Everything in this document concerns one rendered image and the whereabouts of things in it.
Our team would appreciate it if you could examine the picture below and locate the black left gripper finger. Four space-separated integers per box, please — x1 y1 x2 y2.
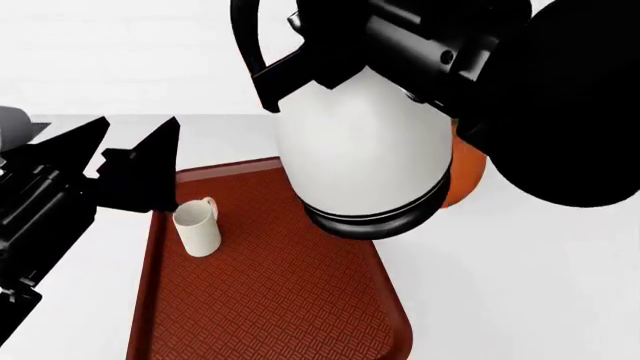
95 115 182 214
28 115 111 182

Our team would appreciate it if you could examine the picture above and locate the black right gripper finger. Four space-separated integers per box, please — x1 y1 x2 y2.
286 7 372 91

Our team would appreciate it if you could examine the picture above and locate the white kettle with black handle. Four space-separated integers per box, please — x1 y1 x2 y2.
229 0 454 242

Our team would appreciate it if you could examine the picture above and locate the grey counter fixture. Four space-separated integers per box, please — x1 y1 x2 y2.
0 105 54 153

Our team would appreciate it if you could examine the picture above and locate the white mug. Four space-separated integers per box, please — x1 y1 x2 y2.
172 196 223 259

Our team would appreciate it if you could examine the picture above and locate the red-brown textured tray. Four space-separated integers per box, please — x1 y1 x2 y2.
124 156 415 360

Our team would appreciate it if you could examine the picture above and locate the orange round fruit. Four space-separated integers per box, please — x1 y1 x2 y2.
441 118 489 210

